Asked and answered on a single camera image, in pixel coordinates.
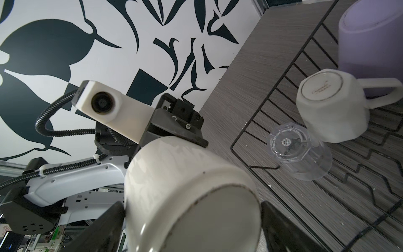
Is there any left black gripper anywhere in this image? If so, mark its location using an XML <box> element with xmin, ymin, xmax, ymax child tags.
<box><xmin>135</xmin><ymin>93</ymin><xmax>208</xmax><ymax>153</ymax></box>

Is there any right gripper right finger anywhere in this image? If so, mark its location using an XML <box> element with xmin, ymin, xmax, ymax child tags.
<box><xmin>261</xmin><ymin>201</ymin><xmax>325</xmax><ymax>252</ymax></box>

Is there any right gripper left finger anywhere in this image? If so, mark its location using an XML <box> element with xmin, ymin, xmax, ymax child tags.
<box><xmin>61</xmin><ymin>202</ymin><xmax>126</xmax><ymax>252</ymax></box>

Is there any red and white mug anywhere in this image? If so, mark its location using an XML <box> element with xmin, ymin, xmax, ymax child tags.
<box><xmin>124</xmin><ymin>136</ymin><xmax>261</xmax><ymax>252</ymax></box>

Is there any clear glass cup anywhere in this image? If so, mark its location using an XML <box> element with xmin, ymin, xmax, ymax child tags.
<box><xmin>267</xmin><ymin>123</ymin><xmax>333</xmax><ymax>181</ymax></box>

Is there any black wire dish rack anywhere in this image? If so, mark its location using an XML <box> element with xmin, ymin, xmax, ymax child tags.
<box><xmin>230</xmin><ymin>1</ymin><xmax>403</xmax><ymax>252</ymax></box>

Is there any white ceramic mug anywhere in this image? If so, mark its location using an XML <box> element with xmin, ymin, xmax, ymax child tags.
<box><xmin>296</xmin><ymin>69</ymin><xmax>403</xmax><ymax>143</ymax></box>

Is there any lavender plastic cup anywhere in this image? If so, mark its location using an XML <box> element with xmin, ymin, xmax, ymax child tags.
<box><xmin>338</xmin><ymin>1</ymin><xmax>403</xmax><ymax>81</ymax></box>

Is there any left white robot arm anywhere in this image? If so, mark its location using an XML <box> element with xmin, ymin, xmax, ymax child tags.
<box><xmin>1</xmin><ymin>81</ymin><xmax>208</xmax><ymax>235</ymax></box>

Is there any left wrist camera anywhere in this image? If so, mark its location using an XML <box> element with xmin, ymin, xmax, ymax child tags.
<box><xmin>71</xmin><ymin>80</ymin><xmax>154</xmax><ymax>144</ymax></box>

